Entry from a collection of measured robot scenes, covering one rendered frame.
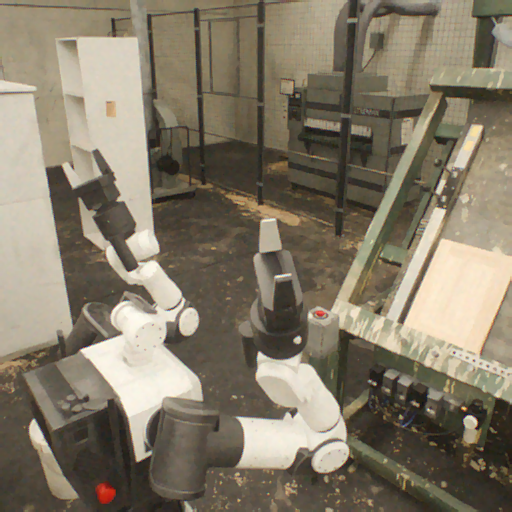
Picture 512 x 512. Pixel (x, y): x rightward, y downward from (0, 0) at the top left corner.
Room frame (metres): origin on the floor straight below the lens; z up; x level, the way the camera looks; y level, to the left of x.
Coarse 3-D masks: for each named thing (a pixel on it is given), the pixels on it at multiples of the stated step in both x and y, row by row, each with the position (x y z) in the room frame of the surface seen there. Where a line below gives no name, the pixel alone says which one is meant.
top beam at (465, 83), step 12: (444, 72) 2.42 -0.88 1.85; (456, 72) 2.38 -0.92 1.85; (468, 72) 2.35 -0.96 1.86; (480, 72) 2.31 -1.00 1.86; (492, 72) 2.28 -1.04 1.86; (504, 72) 2.24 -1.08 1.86; (432, 84) 2.41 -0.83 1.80; (444, 84) 2.37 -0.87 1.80; (456, 84) 2.34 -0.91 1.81; (468, 84) 2.30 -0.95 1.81; (480, 84) 2.27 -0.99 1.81; (492, 84) 2.23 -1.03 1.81; (504, 84) 2.20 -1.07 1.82; (456, 96) 2.39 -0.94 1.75; (468, 96) 2.35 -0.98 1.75; (480, 96) 2.30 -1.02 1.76; (492, 96) 2.26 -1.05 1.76; (504, 96) 2.22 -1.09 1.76
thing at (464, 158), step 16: (480, 128) 2.18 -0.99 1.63; (464, 144) 2.17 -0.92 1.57; (464, 160) 2.11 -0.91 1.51; (464, 176) 2.09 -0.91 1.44; (448, 208) 2.01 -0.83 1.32; (432, 224) 1.98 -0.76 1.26; (432, 240) 1.93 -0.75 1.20; (416, 256) 1.91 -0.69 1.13; (416, 272) 1.86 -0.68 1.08; (400, 288) 1.85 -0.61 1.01; (400, 304) 1.80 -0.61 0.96; (400, 320) 1.78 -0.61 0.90
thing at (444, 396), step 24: (384, 360) 1.70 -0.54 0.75; (408, 360) 1.62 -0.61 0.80; (384, 384) 1.58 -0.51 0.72; (408, 384) 1.52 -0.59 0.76; (432, 384) 1.55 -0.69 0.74; (456, 384) 1.49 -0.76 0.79; (408, 408) 1.55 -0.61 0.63; (432, 408) 1.44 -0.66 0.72; (456, 408) 1.43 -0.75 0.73; (480, 408) 1.37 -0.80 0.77; (456, 432) 1.46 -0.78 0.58; (480, 432) 1.40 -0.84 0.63
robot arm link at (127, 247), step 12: (132, 216) 1.16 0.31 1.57; (120, 228) 1.11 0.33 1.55; (132, 228) 1.13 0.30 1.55; (108, 240) 1.11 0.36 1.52; (120, 240) 1.09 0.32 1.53; (132, 240) 1.12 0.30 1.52; (144, 240) 1.12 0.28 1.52; (156, 240) 1.17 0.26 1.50; (120, 252) 1.08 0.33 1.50; (132, 252) 1.12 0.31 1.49; (144, 252) 1.12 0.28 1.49; (156, 252) 1.13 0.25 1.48; (132, 264) 1.08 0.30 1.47
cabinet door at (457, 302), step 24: (432, 264) 1.87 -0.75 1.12; (456, 264) 1.82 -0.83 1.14; (480, 264) 1.78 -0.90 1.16; (504, 264) 1.73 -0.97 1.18; (432, 288) 1.80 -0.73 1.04; (456, 288) 1.75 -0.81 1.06; (480, 288) 1.71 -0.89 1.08; (504, 288) 1.66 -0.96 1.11; (432, 312) 1.73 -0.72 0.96; (456, 312) 1.69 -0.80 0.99; (480, 312) 1.64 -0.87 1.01; (456, 336) 1.62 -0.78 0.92; (480, 336) 1.58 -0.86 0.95
